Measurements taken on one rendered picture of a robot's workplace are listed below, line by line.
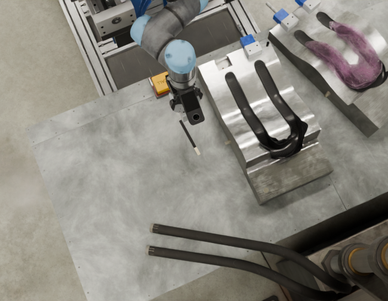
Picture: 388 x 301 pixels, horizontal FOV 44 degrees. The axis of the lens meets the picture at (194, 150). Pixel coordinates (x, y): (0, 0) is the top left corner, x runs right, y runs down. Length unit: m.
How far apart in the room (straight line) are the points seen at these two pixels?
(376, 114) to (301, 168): 0.29
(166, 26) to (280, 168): 0.61
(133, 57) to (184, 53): 1.25
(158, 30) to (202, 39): 1.21
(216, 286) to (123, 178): 0.94
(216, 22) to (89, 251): 1.37
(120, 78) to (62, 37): 0.54
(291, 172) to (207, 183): 0.28
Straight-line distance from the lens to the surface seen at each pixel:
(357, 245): 1.42
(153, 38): 1.27
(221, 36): 2.48
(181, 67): 1.21
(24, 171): 2.61
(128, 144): 1.68
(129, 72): 2.42
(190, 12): 1.31
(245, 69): 1.66
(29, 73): 2.78
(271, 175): 1.59
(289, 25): 1.76
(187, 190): 1.62
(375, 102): 1.69
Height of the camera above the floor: 2.40
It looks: 75 degrees down
